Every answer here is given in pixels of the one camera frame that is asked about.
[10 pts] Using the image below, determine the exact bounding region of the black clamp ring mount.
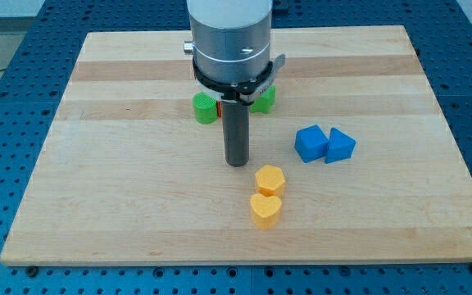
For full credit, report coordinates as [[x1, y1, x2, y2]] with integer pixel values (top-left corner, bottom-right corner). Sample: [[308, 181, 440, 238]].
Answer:
[[193, 54, 286, 106]]

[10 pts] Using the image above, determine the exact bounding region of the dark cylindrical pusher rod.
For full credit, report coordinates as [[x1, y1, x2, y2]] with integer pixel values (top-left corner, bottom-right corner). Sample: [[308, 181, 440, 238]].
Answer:
[[221, 102, 249, 167]]

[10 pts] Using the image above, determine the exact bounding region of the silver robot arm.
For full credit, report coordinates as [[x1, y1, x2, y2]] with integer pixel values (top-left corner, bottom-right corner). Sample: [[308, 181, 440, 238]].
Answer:
[[184, 0, 285, 167]]

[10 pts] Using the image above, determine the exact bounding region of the green star block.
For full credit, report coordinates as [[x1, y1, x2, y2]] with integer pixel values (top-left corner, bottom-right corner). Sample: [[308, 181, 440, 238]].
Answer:
[[250, 85, 276, 114]]

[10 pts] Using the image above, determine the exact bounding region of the red block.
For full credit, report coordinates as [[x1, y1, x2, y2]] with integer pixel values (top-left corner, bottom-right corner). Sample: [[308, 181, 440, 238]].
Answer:
[[216, 101, 222, 118]]

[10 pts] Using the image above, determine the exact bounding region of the green cylinder block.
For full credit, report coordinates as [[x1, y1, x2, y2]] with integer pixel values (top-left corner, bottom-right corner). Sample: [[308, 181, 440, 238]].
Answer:
[[193, 92, 218, 125]]

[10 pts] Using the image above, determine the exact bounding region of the yellow hexagon block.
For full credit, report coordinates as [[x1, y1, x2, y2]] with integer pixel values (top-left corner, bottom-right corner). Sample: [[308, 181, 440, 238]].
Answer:
[[255, 165, 286, 197]]

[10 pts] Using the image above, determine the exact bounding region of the blue cube block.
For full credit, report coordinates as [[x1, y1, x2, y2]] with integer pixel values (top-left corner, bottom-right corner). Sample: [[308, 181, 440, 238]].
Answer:
[[294, 125, 329, 163]]

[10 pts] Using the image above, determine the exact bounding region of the yellow heart block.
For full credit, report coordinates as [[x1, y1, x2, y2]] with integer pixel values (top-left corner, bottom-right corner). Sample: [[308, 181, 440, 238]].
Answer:
[[250, 193, 283, 229]]

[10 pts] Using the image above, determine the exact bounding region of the blue triangular block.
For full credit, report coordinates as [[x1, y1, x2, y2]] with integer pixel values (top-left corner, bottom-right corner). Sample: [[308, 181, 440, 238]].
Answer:
[[324, 127, 356, 164]]

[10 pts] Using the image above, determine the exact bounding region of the wooden board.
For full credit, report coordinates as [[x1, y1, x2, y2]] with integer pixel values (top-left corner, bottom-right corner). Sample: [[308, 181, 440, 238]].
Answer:
[[0, 25, 472, 266]]

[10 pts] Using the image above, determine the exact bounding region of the blue perforated table plate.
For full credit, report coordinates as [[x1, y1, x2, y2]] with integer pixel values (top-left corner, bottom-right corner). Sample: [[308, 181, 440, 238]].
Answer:
[[0, 0, 472, 294]]

